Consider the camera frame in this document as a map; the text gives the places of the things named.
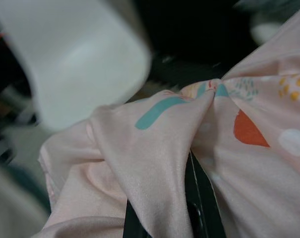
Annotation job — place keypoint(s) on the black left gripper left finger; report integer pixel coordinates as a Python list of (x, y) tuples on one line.
[(133, 223)]

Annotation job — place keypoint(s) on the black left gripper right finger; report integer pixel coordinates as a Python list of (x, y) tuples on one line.
[(204, 203)]

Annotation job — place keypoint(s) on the pink patterned pillow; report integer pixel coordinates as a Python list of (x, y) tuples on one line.
[(144, 161)]

